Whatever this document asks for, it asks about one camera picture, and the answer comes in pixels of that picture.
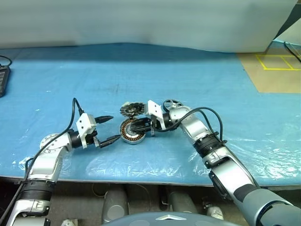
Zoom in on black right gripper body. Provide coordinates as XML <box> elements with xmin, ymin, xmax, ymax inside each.
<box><xmin>147</xmin><ymin>114</ymin><xmax>158</xmax><ymax>137</ymax></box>

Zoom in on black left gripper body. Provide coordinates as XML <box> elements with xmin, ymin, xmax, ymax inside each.
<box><xmin>85</xmin><ymin>130</ymin><xmax>102</xmax><ymax>148</ymax></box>

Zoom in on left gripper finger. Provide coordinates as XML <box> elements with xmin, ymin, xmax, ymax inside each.
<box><xmin>95</xmin><ymin>115</ymin><xmax>114</xmax><ymax>124</ymax></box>
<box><xmin>100</xmin><ymin>135</ymin><xmax>120</xmax><ymax>148</ymax></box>

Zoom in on silver motor housing copper windings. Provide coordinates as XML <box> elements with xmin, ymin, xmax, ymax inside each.
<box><xmin>119</xmin><ymin>117</ymin><xmax>147</xmax><ymax>145</ymax></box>

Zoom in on silver finned motor lid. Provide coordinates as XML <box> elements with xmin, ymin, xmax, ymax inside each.
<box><xmin>119</xmin><ymin>101</ymin><xmax>148</xmax><ymax>118</ymax></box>

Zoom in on silver spoked rotor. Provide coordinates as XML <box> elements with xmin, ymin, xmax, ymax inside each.
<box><xmin>163</xmin><ymin>98</ymin><xmax>184</xmax><ymax>113</ymax></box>

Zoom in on blue table cover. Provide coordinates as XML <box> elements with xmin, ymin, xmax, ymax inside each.
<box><xmin>0</xmin><ymin>42</ymin><xmax>301</xmax><ymax>186</ymax></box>

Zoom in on grey rounded cylinder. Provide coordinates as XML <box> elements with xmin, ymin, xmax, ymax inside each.
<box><xmin>102</xmin><ymin>188</ymin><xmax>129</xmax><ymax>222</ymax></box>
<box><xmin>168</xmin><ymin>190</ymin><xmax>198</xmax><ymax>214</ymax></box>

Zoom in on grey robot torso with logo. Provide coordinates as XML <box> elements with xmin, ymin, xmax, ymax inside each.
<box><xmin>101</xmin><ymin>210</ymin><xmax>250</xmax><ymax>226</ymax></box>

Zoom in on white backdrop board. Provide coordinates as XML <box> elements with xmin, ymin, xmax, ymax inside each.
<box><xmin>0</xmin><ymin>0</ymin><xmax>296</xmax><ymax>54</ymax></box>

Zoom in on black keypad device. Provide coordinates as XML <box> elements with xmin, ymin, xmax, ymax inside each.
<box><xmin>0</xmin><ymin>65</ymin><xmax>12</xmax><ymax>98</ymax></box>

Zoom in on white rounded object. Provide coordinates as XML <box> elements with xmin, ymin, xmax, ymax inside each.
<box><xmin>206</xmin><ymin>204</ymin><xmax>224</xmax><ymax>221</ymax></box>

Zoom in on brown cardboard sheet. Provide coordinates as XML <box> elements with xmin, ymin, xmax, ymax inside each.
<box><xmin>236</xmin><ymin>40</ymin><xmax>301</xmax><ymax>94</ymax></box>

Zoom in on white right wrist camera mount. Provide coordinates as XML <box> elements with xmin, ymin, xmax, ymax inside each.
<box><xmin>146</xmin><ymin>99</ymin><xmax>166</xmax><ymax>130</ymax></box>

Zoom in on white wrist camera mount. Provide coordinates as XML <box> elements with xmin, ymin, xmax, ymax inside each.
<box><xmin>146</xmin><ymin>99</ymin><xmax>166</xmax><ymax>130</ymax></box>
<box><xmin>75</xmin><ymin>113</ymin><xmax>98</xmax><ymax>149</ymax></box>

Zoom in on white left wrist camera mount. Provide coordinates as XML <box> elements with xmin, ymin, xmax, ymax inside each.
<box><xmin>75</xmin><ymin>113</ymin><xmax>98</xmax><ymax>149</ymax></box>

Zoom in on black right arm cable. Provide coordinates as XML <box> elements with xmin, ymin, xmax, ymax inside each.
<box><xmin>154</xmin><ymin>107</ymin><xmax>228</xmax><ymax>144</ymax></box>

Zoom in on black keypad device cable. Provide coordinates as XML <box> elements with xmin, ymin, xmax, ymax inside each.
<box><xmin>0</xmin><ymin>55</ymin><xmax>12</xmax><ymax>69</ymax></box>

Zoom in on thin black background cable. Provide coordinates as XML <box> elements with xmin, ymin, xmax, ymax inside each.
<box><xmin>283</xmin><ymin>41</ymin><xmax>301</xmax><ymax>57</ymax></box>

